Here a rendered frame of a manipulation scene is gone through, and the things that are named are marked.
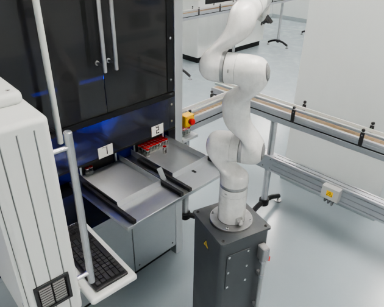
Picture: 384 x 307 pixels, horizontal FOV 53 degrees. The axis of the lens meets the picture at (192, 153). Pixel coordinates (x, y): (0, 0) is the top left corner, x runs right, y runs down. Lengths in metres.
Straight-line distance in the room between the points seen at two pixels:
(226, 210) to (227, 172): 0.19
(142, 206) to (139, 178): 0.23
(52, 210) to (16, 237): 0.12
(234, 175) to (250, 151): 0.15
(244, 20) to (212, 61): 0.16
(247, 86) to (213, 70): 0.12
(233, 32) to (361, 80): 1.92
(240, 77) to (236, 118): 0.19
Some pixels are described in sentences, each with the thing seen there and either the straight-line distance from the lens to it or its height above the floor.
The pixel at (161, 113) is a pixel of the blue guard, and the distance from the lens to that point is 2.12.
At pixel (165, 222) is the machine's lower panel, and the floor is 0.34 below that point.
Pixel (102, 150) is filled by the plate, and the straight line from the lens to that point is 1.95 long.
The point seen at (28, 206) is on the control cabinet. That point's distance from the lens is 1.17.
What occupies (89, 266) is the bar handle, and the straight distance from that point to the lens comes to 1.43.
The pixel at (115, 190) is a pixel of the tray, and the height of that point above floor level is 0.88.
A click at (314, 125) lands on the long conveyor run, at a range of 2.58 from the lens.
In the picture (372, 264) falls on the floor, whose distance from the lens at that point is 3.04.
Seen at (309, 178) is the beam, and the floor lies 0.52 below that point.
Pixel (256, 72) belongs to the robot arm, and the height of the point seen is 1.60.
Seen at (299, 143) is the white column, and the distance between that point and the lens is 3.44.
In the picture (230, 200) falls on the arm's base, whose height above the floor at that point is 1.00.
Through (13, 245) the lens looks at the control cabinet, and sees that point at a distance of 1.24.
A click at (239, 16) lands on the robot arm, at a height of 1.75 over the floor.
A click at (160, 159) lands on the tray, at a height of 0.88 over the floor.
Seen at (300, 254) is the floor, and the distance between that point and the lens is 2.93.
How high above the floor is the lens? 1.97
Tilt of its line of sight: 30 degrees down
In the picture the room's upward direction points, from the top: 1 degrees clockwise
